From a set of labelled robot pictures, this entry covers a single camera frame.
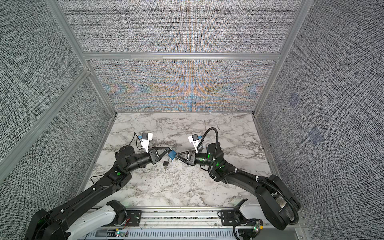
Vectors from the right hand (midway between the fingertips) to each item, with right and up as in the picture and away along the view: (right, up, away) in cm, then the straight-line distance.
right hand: (176, 156), depth 71 cm
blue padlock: (-2, +1, 0) cm, 2 cm away
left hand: (-3, +3, -1) cm, 5 cm away
